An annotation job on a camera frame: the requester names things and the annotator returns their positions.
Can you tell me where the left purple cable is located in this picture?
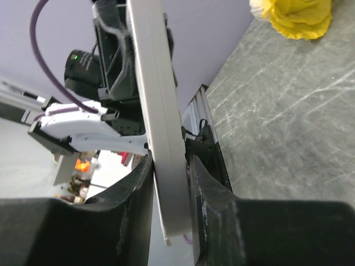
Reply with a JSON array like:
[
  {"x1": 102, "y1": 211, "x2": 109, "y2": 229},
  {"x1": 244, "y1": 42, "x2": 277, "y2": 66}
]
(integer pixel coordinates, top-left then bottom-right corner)
[{"x1": 29, "y1": 0, "x2": 99, "y2": 114}]

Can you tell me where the yellow napa cabbage toy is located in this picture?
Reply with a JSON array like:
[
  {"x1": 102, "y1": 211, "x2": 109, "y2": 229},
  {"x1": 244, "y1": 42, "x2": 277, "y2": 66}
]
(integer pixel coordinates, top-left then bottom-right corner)
[{"x1": 249, "y1": 0, "x2": 333, "y2": 40}]

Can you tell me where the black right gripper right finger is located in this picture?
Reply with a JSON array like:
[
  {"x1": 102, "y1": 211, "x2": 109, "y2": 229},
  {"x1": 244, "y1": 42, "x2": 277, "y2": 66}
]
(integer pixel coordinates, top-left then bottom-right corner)
[{"x1": 189, "y1": 155, "x2": 354, "y2": 265}]

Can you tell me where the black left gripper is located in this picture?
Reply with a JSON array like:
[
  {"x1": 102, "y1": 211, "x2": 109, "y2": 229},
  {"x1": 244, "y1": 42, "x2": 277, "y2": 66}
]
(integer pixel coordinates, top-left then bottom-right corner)
[{"x1": 91, "y1": 0, "x2": 178, "y2": 109}]

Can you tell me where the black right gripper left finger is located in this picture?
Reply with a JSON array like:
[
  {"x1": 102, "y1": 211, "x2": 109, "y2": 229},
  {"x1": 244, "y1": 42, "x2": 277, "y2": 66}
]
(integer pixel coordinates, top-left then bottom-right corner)
[{"x1": 1, "y1": 155, "x2": 153, "y2": 265}]

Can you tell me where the white remote control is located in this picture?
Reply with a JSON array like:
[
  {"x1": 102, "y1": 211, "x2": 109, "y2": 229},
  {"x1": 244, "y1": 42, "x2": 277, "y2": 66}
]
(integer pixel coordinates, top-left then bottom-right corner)
[{"x1": 128, "y1": 1, "x2": 192, "y2": 246}]

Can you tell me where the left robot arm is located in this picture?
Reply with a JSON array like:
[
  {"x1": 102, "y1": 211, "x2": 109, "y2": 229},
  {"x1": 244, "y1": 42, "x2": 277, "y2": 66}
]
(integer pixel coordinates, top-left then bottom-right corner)
[{"x1": 29, "y1": 1, "x2": 183, "y2": 158}]

